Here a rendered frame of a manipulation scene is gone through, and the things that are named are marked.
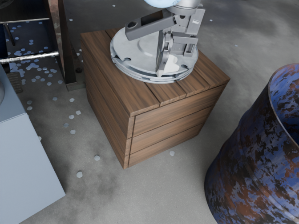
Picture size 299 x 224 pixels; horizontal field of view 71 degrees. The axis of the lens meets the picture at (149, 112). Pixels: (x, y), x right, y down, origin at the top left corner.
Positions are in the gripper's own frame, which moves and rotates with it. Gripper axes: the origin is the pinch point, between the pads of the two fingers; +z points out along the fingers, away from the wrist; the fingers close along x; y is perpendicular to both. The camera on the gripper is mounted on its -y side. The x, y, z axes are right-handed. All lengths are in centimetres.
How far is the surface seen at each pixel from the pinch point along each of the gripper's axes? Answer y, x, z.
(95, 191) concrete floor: -17.5, -19.8, 39.0
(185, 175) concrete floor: 17.0, -14.2, 39.0
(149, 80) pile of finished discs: -1.7, 0.0, 2.9
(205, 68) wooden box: 18.4, 8.9, 4.0
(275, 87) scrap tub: 35.3, -4.1, -0.9
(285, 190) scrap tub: 24.6, -33.6, 1.7
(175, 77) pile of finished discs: 6.7, 2.0, 2.9
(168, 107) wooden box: 4.2, -6.3, 7.5
